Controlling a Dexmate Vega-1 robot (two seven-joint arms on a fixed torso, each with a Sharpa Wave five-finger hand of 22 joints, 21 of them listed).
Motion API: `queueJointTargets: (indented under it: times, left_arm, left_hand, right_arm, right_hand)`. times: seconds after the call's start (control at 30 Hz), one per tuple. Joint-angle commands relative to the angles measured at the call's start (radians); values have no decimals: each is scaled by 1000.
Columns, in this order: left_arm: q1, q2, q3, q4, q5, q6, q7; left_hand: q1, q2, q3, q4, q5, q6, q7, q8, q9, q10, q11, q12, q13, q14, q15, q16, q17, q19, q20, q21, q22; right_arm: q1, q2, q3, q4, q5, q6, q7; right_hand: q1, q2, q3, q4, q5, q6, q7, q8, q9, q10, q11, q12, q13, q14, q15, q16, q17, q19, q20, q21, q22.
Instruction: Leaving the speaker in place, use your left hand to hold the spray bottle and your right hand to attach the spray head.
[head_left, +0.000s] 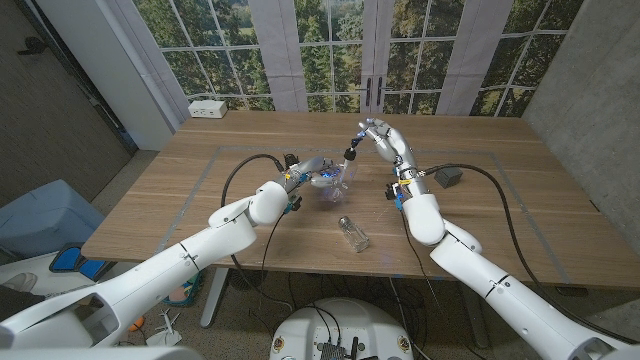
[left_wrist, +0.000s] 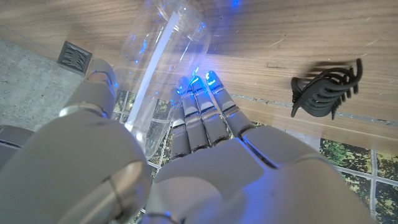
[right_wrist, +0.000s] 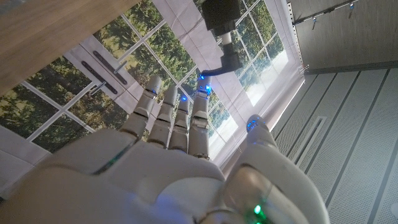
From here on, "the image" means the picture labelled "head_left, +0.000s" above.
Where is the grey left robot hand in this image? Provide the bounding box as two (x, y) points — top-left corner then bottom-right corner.
(277, 155), (346, 194)

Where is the clear plastic spray bottle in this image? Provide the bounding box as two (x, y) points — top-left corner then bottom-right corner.
(319, 158), (359, 204)

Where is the black spray head white tube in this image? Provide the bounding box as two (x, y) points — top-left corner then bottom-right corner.
(342, 134), (366, 174)

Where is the grey cube speaker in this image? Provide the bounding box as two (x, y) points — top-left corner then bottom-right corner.
(433, 166), (464, 190)

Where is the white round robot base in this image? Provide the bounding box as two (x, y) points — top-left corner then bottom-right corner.
(268, 297), (415, 360)

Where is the small clear glass jar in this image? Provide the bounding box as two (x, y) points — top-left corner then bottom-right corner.
(337, 215), (371, 254)

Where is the printed window backdrop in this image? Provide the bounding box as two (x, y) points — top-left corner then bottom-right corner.
(107, 0), (586, 119)

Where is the white power strip box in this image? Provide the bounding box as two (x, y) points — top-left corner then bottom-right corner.
(187, 99), (228, 120)

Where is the white table leg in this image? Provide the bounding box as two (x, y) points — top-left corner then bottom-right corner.
(200, 267), (230, 330)

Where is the teal toy basket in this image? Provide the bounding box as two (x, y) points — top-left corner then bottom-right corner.
(162, 272), (204, 306)

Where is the white toy airplane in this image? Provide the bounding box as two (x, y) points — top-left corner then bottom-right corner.
(145, 308), (184, 348)

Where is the grey table leg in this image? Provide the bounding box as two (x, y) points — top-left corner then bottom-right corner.
(459, 294), (490, 350)

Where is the blue and black foot pedal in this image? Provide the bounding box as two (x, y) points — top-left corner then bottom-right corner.
(48, 242), (117, 282)

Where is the dark wooden door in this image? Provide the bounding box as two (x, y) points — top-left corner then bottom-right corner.
(0, 0), (139, 206)

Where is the blue-grey plastic bin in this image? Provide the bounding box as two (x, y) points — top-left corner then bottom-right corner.
(0, 179), (106, 261)

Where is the white robot torso shell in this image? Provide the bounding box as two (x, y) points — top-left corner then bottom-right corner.
(0, 345), (204, 360)

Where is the dark trouser leg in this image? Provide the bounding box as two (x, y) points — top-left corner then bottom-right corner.
(0, 285), (46, 321)

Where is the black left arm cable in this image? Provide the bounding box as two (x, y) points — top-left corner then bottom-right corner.
(220, 153), (286, 209)

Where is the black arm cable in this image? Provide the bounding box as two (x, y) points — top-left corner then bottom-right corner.
(220, 153), (286, 209)
(422, 162), (640, 346)

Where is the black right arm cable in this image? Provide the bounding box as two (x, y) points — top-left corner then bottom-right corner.
(422, 162), (640, 346)

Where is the black door handle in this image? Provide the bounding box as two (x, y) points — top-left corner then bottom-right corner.
(16, 35), (50, 56)

